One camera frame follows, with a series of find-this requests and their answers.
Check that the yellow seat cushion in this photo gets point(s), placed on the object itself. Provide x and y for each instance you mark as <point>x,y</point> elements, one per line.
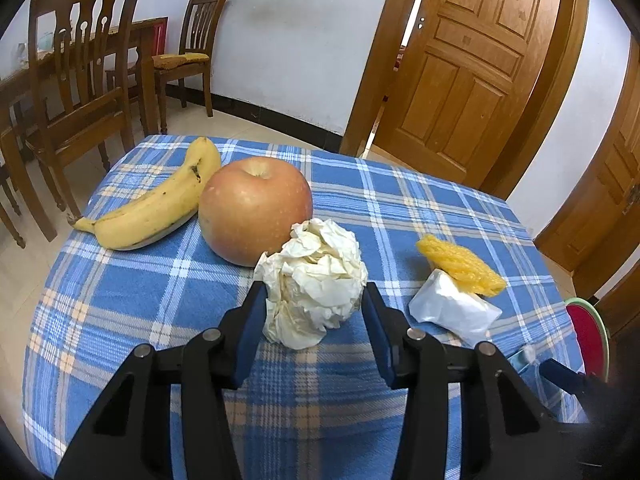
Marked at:
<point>180,60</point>

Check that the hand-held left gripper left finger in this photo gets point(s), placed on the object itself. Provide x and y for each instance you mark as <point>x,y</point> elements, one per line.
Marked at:
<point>247,332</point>

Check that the wooden dining table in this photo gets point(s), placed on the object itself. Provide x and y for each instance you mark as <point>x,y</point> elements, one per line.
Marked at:
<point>15,85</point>

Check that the blue plaid tablecloth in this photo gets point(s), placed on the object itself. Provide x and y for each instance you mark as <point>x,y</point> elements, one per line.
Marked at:
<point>125,310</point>

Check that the banana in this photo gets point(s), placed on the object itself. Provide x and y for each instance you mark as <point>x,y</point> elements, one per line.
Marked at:
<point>160,205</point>

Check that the open wooden panel door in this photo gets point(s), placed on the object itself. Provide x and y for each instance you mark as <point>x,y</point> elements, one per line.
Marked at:
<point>475,60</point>

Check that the apple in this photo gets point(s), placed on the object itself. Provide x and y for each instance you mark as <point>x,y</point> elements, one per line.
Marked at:
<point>250,205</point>

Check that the small clear plastic wrapper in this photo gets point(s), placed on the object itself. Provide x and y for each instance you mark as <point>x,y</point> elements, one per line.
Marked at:
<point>522,357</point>

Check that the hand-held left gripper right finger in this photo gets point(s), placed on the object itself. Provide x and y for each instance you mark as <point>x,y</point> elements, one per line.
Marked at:
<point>380,332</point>

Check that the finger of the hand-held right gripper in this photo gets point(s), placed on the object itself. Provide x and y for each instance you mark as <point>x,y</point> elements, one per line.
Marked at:
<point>565,375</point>

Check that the yellow ridged sponge piece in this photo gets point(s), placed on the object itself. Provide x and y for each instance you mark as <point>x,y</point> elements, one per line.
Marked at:
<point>460,262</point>

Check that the closed wooden door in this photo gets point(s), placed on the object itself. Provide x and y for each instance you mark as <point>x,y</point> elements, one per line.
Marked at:
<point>610,185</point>

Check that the cream paper ball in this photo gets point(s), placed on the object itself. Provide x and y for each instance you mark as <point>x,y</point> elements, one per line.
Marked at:
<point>315,280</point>

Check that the red board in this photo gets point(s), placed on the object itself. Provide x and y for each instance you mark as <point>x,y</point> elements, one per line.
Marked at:
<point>161,37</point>

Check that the dark wooden slat-back chair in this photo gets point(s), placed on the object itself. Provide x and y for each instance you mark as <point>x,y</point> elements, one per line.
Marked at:
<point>80,60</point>

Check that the wooden chair with cushion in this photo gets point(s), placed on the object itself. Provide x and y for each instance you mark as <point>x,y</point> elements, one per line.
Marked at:
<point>200,25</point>

